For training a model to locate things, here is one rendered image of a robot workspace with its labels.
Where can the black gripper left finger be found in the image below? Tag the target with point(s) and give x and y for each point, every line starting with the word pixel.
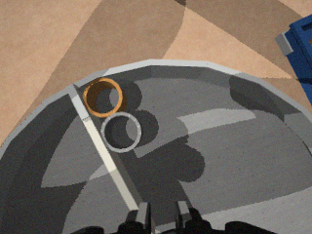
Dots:
pixel 137 222

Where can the blue crate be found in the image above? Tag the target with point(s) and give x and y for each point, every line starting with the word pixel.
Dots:
pixel 294 44

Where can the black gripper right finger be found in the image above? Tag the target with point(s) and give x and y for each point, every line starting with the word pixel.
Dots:
pixel 190 220

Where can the grey metal ring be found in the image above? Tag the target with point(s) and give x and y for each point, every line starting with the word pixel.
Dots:
pixel 106 134

